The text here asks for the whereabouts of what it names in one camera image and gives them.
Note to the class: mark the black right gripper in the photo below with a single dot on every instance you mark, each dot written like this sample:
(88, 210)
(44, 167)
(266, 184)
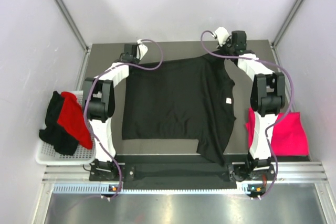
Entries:
(222, 48)

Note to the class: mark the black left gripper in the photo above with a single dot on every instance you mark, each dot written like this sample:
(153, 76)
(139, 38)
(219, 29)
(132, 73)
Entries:
(137, 60)

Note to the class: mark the black t shirt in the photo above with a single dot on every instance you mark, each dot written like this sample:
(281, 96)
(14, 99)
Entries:
(182, 99)
(54, 134)

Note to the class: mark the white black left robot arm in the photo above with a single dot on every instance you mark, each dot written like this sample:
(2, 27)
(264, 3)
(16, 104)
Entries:
(99, 102)

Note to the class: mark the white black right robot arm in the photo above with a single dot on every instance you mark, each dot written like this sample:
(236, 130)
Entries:
(267, 95)

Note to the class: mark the red t shirt in basket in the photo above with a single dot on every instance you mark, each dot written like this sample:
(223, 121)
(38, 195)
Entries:
(72, 120)

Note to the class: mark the folded pink t shirt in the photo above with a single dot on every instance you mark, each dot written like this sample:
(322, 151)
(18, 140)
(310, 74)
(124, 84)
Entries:
(287, 138)

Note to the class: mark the black t shirt in basket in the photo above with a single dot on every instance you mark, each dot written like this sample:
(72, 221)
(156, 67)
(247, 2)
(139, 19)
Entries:
(54, 134)

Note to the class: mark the white perforated plastic basket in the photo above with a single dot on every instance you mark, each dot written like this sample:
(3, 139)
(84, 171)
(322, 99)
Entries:
(65, 129)

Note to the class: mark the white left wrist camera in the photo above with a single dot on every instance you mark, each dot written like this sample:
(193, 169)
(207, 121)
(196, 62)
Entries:
(141, 50)

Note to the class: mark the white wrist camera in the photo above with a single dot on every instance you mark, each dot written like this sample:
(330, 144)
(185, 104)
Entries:
(221, 35)
(141, 50)

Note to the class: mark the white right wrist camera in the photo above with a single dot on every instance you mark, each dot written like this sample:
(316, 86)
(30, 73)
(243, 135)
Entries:
(221, 35)

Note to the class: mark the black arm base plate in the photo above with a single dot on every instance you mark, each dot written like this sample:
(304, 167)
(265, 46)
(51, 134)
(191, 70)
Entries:
(182, 171)

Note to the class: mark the white slotted cable duct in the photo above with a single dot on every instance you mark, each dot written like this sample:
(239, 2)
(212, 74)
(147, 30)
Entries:
(111, 189)

